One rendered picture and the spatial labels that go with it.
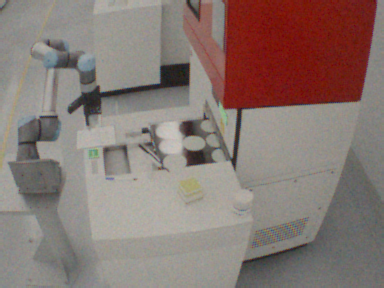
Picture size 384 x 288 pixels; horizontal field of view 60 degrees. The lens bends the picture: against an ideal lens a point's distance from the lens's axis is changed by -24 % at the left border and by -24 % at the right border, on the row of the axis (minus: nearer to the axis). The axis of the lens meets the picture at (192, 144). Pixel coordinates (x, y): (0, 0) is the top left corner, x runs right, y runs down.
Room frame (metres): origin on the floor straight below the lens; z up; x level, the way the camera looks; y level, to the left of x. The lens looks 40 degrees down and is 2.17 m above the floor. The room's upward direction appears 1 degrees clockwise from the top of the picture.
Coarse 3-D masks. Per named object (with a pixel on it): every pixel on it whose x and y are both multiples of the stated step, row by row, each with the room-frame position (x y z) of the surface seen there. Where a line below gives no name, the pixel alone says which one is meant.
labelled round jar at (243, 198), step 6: (240, 192) 1.05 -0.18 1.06; (246, 192) 1.05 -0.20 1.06; (234, 198) 1.03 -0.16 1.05; (240, 198) 1.02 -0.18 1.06; (246, 198) 1.02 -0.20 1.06; (252, 198) 1.02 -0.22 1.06; (234, 204) 1.02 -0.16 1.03; (240, 204) 1.00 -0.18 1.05; (246, 204) 1.00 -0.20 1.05; (234, 210) 1.01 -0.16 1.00; (240, 210) 1.00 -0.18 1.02; (246, 210) 1.00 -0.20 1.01; (234, 216) 1.01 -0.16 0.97; (240, 216) 1.00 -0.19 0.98; (246, 216) 1.01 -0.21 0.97
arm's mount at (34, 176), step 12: (12, 168) 1.18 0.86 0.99; (24, 168) 1.19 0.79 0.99; (36, 168) 1.20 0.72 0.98; (48, 168) 1.21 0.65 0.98; (60, 168) 1.37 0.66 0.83; (24, 180) 1.18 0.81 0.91; (36, 180) 1.19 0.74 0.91; (48, 180) 1.21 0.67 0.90; (24, 192) 1.18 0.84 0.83; (36, 192) 1.19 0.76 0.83; (48, 192) 1.20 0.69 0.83
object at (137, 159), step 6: (126, 138) 1.56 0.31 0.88; (132, 150) 1.47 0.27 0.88; (138, 150) 1.47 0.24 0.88; (132, 156) 1.43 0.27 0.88; (138, 156) 1.43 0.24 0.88; (144, 156) 1.43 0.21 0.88; (132, 162) 1.39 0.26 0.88; (138, 162) 1.39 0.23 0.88; (144, 162) 1.39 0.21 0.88; (132, 168) 1.35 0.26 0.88; (138, 168) 1.35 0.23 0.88; (144, 168) 1.36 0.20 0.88
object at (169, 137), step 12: (192, 120) 1.68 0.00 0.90; (204, 120) 1.68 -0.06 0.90; (156, 132) 1.58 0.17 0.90; (168, 132) 1.58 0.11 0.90; (180, 132) 1.59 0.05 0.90; (192, 132) 1.59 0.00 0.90; (204, 132) 1.59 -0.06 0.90; (156, 144) 1.49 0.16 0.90; (168, 144) 1.50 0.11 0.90; (180, 144) 1.50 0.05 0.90; (192, 156) 1.42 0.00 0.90; (204, 156) 1.42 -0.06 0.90
